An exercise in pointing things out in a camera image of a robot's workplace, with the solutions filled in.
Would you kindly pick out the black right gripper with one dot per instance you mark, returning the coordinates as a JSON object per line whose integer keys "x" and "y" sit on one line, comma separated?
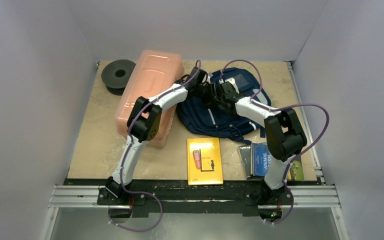
{"x": 221, "y": 100}

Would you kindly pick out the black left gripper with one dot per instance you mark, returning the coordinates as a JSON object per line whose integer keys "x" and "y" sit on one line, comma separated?
{"x": 212, "y": 95}

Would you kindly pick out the navy blue student backpack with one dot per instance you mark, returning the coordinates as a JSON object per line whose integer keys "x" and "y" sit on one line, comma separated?
{"x": 214, "y": 122}

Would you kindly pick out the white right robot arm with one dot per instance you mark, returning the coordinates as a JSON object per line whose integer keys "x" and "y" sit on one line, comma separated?
{"x": 284, "y": 133}

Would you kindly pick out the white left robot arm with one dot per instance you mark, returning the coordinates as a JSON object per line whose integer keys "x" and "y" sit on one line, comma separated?
{"x": 143, "y": 125}

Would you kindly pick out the dark book under blue book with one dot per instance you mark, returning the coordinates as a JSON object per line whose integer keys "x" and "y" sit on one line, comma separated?
{"x": 247, "y": 160}

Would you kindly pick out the pink pen toy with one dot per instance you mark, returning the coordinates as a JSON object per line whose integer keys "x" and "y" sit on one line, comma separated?
{"x": 197, "y": 159}

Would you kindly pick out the pink translucent storage box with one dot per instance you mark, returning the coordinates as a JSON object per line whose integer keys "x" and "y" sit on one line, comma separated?
{"x": 155, "y": 72}

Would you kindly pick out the blue Animal Farm book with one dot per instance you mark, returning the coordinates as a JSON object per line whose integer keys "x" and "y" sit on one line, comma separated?
{"x": 260, "y": 159}

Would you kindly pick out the yellow book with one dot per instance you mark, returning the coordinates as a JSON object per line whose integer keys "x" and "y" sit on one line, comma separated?
{"x": 211, "y": 172}

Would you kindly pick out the black filament spool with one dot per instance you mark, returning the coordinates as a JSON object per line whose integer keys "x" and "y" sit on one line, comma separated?
{"x": 115, "y": 76}

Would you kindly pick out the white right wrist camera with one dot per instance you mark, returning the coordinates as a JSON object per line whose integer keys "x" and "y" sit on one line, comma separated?
{"x": 231, "y": 81}

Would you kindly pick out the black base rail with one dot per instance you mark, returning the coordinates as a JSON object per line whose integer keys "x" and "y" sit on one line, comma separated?
{"x": 249, "y": 198}

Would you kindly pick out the aluminium frame rail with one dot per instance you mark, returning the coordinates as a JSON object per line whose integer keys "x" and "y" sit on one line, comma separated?
{"x": 312, "y": 196}

